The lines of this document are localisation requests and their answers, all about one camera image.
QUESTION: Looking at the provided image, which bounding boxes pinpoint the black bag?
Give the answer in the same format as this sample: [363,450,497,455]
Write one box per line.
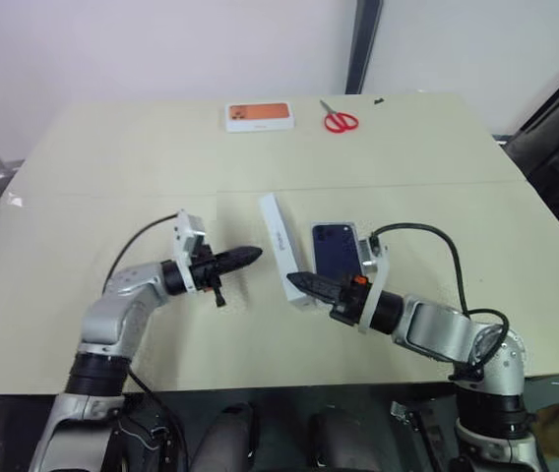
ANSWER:
[503,62,559,210]

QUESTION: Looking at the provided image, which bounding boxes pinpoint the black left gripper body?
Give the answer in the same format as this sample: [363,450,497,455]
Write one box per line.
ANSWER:
[191,245,226,309]

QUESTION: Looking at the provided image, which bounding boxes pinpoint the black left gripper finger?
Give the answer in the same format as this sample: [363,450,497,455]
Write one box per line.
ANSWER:
[216,246,265,277]

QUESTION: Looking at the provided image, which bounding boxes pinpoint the metal table bracket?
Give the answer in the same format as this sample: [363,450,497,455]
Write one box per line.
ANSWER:
[390,399,428,429]

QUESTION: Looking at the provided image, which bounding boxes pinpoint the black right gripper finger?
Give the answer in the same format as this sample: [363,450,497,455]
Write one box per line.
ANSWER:
[285,270,347,306]

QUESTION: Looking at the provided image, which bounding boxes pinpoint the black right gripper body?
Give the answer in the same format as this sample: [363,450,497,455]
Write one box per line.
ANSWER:
[329,274,371,327]

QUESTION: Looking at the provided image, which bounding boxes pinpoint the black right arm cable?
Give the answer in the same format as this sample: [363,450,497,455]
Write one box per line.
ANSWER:
[370,223,511,371]

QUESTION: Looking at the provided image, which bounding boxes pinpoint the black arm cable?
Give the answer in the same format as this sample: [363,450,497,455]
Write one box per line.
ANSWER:
[370,223,511,371]
[103,212,183,292]

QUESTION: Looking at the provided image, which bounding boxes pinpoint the white box with orange print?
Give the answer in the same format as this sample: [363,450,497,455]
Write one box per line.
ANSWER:
[223,101,295,134]

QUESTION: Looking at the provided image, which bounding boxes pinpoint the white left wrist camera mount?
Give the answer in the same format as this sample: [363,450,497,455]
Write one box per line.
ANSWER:
[170,209,208,295]

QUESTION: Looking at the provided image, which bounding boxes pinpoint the dark blue smartphone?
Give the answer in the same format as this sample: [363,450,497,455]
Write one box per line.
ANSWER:
[311,222,363,285]

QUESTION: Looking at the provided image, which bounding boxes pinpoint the red handled scissors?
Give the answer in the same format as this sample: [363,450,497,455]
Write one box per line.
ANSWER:
[319,99,361,135]

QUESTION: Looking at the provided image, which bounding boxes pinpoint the dark vertical post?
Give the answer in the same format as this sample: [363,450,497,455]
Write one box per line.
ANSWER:
[344,0,385,95]

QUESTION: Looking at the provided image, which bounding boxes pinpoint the dark rounded shape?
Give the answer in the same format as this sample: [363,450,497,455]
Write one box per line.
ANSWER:
[306,406,387,472]
[194,402,257,472]

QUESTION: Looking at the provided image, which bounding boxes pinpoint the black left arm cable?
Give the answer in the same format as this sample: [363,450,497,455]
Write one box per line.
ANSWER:
[103,212,183,292]

